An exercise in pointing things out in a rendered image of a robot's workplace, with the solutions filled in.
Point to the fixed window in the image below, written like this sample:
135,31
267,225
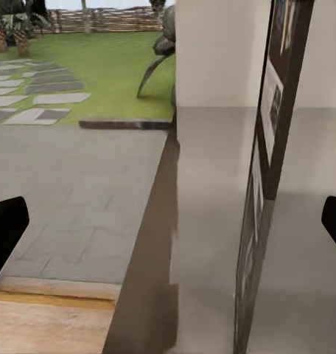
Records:
87,97

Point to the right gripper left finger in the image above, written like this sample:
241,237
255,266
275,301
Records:
14,219

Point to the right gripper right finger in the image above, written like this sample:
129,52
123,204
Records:
329,216

